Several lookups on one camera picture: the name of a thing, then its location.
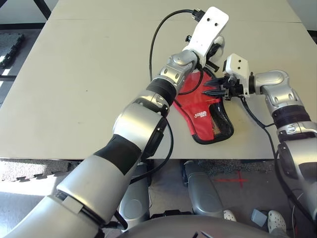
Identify grey right robot leg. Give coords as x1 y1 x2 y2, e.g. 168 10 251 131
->
183 160 225 219

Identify black foam floor mat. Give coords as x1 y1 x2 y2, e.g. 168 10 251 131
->
0 33 25 69

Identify white perforated clog shoe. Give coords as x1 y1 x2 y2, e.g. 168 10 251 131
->
223 209 237 223
267 210 287 234

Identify grey robot torso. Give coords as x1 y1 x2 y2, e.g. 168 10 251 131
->
123 214 273 238

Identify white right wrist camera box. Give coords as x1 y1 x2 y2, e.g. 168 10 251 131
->
222 54 251 96

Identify grey puzzle foam mat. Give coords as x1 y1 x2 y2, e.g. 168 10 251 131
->
0 158 80 183

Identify red black paddle case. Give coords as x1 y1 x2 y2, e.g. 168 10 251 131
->
172 69 235 145

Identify black metal frame bars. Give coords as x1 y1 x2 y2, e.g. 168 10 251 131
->
32 0 53 21

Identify grey left robot leg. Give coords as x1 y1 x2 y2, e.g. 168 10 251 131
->
118 160 151 225

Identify grey speckled floor mat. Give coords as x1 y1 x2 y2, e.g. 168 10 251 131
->
198 160 276 177

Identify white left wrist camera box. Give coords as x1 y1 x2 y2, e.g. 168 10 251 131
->
182 6 230 68

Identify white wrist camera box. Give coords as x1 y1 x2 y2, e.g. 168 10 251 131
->
222 54 251 96
182 6 230 68

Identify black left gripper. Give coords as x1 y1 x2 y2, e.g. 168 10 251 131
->
204 48 221 73

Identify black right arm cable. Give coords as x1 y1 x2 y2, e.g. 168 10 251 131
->
239 95 317 225

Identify grey foot pedal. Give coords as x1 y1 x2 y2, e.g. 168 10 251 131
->
251 208 268 225

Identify grey robot leg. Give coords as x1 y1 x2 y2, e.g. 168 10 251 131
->
118 160 151 225
183 160 225 219

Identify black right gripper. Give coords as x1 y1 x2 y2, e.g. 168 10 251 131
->
202 75 245 100

